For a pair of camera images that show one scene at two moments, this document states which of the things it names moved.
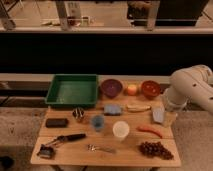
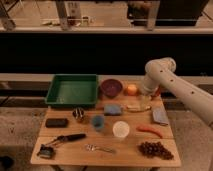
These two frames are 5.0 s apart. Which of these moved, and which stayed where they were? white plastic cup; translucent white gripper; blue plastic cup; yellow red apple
Moved: translucent white gripper
Stayed: blue plastic cup; white plastic cup; yellow red apple
